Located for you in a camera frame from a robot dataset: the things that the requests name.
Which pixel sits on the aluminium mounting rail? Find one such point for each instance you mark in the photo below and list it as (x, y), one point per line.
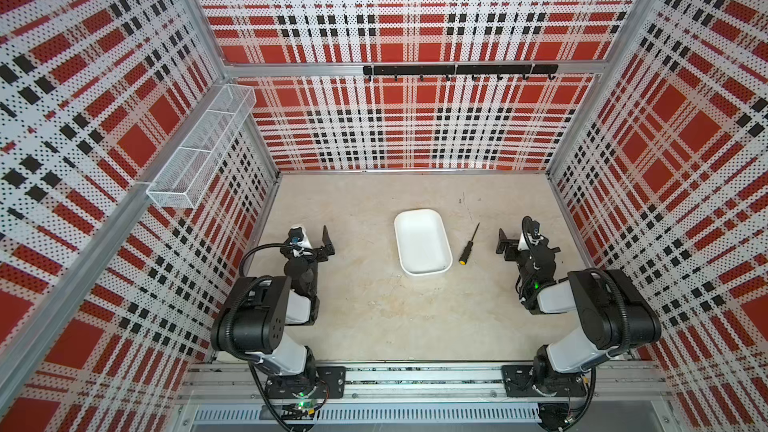
(430, 382)

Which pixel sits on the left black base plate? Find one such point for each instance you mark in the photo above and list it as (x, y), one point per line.
(315, 383)

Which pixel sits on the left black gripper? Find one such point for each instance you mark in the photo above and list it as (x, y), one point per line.
(319, 252)

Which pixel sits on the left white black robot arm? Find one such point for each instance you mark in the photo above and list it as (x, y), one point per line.
(252, 323)

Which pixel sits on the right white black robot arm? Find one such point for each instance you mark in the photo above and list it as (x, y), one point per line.
(614, 318)

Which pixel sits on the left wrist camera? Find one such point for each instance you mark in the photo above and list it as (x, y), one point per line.
(297, 236)

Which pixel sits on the black hook rail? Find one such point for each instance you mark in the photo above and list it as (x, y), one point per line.
(523, 70)

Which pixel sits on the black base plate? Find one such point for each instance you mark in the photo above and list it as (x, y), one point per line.
(315, 383)
(522, 381)

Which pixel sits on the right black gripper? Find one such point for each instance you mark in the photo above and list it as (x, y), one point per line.
(512, 247)

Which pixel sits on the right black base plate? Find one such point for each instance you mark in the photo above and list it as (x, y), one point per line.
(522, 381)

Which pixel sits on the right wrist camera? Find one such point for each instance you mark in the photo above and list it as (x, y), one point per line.
(530, 231)

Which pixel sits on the black yellow screwdriver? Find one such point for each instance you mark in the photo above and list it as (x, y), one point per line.
(466, 252)

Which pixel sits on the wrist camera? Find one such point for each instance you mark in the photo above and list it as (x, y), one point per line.
(530, 231)
(297, 236)

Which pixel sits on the white wire mesh basket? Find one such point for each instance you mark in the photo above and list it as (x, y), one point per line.
(216, 122)

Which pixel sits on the white plastic bin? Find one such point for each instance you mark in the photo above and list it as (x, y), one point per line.
(422, 243)

